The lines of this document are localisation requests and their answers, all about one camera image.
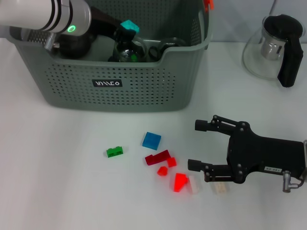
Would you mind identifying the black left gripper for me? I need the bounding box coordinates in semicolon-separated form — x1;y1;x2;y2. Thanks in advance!
89;6;137;44

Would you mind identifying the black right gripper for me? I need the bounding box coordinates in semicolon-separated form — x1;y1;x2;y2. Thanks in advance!
188;115;307;184

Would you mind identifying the cyan square brick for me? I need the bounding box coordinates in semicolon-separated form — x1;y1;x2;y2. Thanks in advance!
119;19;140;34

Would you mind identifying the white translucent brick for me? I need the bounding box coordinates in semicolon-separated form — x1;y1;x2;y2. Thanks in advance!
188;176;202;195

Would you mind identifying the large red slope brick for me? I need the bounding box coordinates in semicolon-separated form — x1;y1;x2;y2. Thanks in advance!
169;172;190;193

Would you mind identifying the dark red curved brick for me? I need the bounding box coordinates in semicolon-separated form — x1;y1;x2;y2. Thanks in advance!
145;149;171;166

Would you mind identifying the grey perforated storage bin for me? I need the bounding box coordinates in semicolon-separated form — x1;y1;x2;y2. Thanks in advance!
8;0;215;113

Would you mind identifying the beige studded brick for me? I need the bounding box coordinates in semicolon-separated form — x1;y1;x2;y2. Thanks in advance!
210;182;230;196

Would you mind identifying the black clay teapot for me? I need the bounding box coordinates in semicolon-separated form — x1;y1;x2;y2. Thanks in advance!
57;33;95;59

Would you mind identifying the blue square brick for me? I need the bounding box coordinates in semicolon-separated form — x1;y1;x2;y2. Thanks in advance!
142;131;162;151

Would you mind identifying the right gripper cable connector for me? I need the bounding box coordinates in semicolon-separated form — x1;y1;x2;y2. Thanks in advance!
282;170;306;194

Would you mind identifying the glass pitcher black handle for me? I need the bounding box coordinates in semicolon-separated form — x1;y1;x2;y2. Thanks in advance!
242;14;307;88

